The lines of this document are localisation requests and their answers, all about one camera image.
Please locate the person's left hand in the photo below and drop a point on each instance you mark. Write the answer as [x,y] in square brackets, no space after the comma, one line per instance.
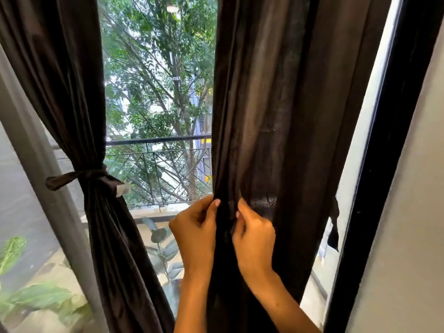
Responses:
[196,239]

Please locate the person's right hand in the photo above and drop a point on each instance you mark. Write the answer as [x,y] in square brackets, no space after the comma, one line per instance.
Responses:
[256,246]

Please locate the dark brown curtain tie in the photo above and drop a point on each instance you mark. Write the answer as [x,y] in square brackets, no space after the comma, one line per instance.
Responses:
[334,232]
[66,178]

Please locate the dark brown curtain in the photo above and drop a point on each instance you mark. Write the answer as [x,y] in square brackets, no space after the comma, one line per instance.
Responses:
[295,100]
[69,83]

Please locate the person's right forearm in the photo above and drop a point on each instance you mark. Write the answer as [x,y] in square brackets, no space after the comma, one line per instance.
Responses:
[284,308]

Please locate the person's left forearm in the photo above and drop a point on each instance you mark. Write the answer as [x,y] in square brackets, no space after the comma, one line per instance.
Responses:
[192,305]

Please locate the large green plant leaves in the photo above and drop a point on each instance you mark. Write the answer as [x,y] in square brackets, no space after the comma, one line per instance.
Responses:
[163,249]

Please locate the black metal balcony railing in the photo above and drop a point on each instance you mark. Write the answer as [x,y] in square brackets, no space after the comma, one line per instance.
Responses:
[156,140]

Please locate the green trees outside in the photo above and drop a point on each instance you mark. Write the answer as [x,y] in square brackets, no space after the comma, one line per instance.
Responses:
[156,65]

